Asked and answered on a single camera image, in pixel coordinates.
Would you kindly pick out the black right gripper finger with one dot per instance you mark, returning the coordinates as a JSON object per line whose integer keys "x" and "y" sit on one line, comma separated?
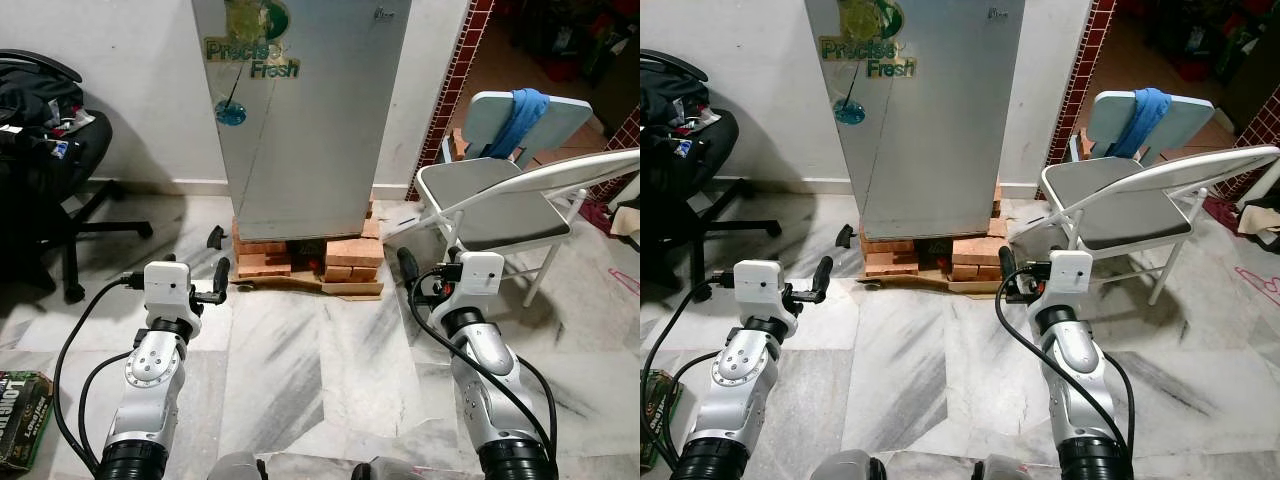
{"x": 409, "y": 264}
{"x": 1007, "y": 262}

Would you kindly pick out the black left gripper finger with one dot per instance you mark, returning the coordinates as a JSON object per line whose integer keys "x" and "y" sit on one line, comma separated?
{"x": 222, "y": 272}
{"x": 823, "y": 275}

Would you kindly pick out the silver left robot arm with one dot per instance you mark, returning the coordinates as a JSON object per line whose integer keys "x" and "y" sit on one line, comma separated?
{"x": 150, "y": 380}
{"x": 735, "y": 380}

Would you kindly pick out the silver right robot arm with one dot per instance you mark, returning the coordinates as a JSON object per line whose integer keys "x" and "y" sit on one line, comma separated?
{"x": 1075, "y": 370}
{"x": 490, "y": 370}

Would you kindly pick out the silver fridge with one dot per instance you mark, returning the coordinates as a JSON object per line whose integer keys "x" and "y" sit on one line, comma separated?
{"x": 310, "y": 130}
{"x": 930, "y": 130}

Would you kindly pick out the red brick pile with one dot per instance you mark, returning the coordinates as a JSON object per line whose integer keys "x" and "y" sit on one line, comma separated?
{"x": 355, "y": 255}
{"x": 978, "y": 255}
{"x": 260, "y": 255}
{"x": 888, "y": 255}

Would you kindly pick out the small black floor object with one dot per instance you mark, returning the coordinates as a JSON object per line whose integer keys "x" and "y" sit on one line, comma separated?
{"x": 214, "y": 237}
{"x": 845, "y": 236}

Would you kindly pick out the wooden base board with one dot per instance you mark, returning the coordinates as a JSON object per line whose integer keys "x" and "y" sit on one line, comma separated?
{"x": 930, "y": 285}
{"x": 330, "y": 288}

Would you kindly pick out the grey white folding chair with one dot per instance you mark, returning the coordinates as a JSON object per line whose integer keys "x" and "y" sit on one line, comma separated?
{"x": 500, "y": 205}
{"x": 1120, "y": 205}

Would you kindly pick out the black office chair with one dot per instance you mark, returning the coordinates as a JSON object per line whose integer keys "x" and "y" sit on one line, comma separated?
{"x": 40, "y": 190}
{"x": 680, "y": 190}

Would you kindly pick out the grey left robot leg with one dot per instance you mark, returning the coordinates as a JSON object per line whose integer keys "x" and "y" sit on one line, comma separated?
{"x": 235, "y": 468}
{"x": 838, "y": 467}

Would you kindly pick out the grey robot leg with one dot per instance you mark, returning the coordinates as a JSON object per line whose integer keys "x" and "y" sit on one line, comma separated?
{"x": 1008, "y": 469}
{"x": 235, "y": 468}
{"x": 385, "y": 470}
{"x": 838, "y": 467}

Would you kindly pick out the red floor cloth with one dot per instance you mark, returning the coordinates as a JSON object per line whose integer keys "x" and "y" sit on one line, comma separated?
{"x": 1225, "y": 210}
{"x": 600, "y": 217}

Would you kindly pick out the blue cloth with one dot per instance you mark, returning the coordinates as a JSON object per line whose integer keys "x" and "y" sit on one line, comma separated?
{"x": 518, "y": 118}
{"x": 1148, "y": 118}

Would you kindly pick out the green carton box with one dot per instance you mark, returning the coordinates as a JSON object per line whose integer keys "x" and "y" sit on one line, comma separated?
{"x": 658, "y": 415}
{"x": 22, "y": 420}

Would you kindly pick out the beige cloth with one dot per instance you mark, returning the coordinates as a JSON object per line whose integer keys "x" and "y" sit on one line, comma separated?
{"x": 1262, "y": 222}
{"x": 626, "y": 225}

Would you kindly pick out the grey right robot leg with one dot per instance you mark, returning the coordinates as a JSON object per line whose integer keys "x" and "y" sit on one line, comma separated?
{"x": 385, "y": 470}
{"x": 1008, "y": 469}

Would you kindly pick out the light blue chair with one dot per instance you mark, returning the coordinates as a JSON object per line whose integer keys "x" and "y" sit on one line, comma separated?
{"x": 1190, "y": 120}
{"x": 565, "y": 120}

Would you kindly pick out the black bag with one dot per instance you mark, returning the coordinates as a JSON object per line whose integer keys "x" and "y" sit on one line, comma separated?
{"x": 665, "y": 100}
{"x": 35, "y": 100}

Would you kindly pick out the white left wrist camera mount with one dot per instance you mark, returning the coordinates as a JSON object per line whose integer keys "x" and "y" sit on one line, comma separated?
{"x": 757, "y": 288}
{"x": 167, "y": 288}

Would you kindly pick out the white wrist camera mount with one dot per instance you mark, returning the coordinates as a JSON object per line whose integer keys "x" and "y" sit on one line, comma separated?
{"x": 757, "y": 288}
{"x": 1071, "y": 278}
{"x": 167, "y": 288}
{"x": 480, "y": 280}

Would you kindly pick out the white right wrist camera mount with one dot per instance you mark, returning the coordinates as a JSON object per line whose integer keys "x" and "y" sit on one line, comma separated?
{"x": 1071, "y": 278}
{"x": 480, "y": 280}

